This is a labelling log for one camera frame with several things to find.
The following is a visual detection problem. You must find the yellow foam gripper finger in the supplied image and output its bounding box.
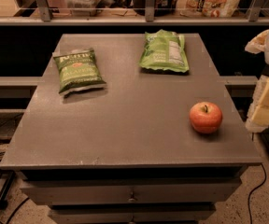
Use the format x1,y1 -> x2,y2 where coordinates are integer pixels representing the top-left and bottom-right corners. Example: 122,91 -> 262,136
246,75 -> 269,133

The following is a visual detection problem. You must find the red apple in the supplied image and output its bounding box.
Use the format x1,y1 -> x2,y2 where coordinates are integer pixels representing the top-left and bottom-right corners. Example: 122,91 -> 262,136
189,102 -> 223,134

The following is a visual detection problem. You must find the light green snack bag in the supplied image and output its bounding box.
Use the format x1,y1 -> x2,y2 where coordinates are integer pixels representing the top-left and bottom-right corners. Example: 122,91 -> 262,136
139,29 -> 190,73

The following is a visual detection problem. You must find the dark green chip bag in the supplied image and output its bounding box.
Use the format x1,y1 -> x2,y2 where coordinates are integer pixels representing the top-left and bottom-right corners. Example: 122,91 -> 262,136
52,48 -> 106,96

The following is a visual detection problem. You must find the lower grey cabinet drawer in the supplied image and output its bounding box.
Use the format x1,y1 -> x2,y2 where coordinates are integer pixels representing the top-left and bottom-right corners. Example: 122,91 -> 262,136
49,203 -> 216,224

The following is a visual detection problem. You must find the grey cabinet drawer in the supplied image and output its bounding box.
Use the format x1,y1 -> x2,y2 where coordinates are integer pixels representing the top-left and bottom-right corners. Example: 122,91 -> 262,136
21,178 -> 241,205
49,203 -> 216,224

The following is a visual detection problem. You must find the clear plastic container on shelf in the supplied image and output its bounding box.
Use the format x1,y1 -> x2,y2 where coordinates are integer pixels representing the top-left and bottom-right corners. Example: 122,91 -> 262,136
64,0 -> 101,17

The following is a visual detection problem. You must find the black cable on right floor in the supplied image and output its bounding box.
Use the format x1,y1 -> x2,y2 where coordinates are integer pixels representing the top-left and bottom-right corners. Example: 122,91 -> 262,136
247,163 -> 268,224

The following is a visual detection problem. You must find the grey metal shelf rail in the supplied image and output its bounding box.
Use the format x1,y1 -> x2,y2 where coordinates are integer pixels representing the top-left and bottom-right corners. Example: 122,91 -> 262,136
0,0 -> 269,26

